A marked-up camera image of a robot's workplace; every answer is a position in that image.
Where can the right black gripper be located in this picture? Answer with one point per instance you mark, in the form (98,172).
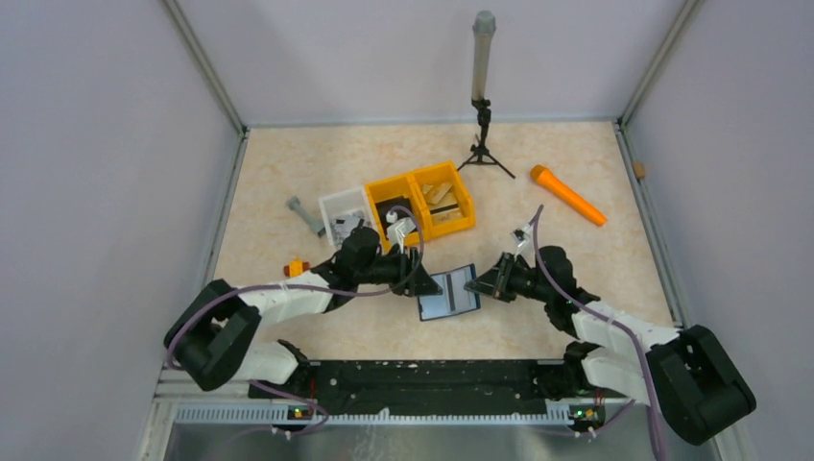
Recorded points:
(495,282)

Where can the white plastic bin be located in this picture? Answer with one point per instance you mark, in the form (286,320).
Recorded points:
(344,211)

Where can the white cable duct strip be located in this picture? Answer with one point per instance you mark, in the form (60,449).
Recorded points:
(282,414)

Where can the yellow plastic bin right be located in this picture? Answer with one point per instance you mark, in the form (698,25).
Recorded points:
(447,172)

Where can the wooden blocks in bin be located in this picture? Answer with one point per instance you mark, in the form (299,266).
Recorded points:
(442,202)

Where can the black object in bin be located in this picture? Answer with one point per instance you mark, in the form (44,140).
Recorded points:
(394,207)

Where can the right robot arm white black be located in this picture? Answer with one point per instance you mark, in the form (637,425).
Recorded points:
(684,374)

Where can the small wooden piece on rail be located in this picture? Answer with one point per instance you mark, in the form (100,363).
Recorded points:
(639,170)

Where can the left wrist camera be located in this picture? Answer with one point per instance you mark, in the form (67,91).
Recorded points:
(398,228)

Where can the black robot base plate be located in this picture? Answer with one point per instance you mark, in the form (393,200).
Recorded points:
(500,387)

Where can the black tripod stand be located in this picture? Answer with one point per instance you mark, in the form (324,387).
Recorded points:
(480,154)

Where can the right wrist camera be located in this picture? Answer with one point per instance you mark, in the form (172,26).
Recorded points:
(522,237)

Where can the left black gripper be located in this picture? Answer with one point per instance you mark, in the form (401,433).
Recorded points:
(407,269)

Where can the blue leather card holder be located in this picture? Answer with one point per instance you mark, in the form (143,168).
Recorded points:
(454,300)

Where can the yellow plastic bin left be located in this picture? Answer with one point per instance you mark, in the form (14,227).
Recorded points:
(401,190)

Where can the grey microphone on stand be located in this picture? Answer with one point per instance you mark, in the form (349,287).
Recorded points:
(484,28)

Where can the yellow plastic bin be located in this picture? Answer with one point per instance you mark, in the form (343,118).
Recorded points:
(447,172)
(401,190)

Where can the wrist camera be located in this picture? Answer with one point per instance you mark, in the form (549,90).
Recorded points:
(398,228)
(522,237)

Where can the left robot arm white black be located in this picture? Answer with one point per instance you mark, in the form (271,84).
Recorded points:
(214,341)

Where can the small orange red toy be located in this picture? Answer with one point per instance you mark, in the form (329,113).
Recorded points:
(296,267)

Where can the grey plastic bolt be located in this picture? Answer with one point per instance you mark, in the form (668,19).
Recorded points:
(314,223)

